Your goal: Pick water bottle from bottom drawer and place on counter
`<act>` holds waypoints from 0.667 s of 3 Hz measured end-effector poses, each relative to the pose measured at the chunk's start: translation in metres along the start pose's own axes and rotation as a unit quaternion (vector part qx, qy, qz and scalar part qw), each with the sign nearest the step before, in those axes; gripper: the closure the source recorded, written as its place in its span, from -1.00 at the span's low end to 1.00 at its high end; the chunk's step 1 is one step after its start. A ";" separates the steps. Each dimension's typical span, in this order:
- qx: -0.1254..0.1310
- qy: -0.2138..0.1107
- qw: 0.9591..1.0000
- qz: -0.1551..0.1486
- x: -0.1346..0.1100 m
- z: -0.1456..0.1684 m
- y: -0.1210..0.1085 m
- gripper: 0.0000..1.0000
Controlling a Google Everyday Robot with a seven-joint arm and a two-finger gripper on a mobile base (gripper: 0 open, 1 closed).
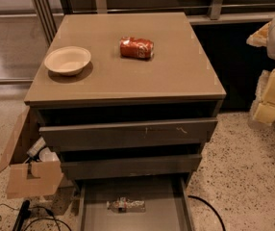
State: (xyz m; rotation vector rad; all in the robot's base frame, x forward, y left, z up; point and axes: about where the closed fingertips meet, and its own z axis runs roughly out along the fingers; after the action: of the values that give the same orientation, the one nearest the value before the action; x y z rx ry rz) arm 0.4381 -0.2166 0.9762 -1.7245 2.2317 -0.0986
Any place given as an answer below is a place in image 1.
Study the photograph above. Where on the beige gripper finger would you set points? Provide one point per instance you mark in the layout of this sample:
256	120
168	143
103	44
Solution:
259	38
263	107

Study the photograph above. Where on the clear plastic water bottle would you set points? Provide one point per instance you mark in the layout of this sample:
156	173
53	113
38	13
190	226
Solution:
126	205

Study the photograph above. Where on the grey drawer cabinet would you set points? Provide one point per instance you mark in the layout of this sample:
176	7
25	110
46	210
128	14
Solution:
178	82

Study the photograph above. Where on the grey top drawer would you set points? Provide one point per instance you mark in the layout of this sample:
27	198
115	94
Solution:
128	134

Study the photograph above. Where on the grey middle drawer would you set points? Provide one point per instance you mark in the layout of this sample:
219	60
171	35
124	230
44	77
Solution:
131	167

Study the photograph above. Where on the white bottle in box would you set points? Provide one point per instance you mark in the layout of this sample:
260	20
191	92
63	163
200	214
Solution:
36	147

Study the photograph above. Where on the crushed red soda can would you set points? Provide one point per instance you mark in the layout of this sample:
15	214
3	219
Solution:
138	48

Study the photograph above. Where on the beige paper bowl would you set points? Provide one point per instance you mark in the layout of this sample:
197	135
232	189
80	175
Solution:
68	61

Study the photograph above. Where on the white cup in box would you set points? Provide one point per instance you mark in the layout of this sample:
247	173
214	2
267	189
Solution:
46	155

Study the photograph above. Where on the brown cardboard box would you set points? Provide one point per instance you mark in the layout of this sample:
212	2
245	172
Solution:
28	179

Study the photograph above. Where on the black power strip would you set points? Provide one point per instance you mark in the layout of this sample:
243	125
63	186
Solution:
24	213

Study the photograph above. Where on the metal railing frame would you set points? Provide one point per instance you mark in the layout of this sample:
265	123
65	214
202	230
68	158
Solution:
199	12

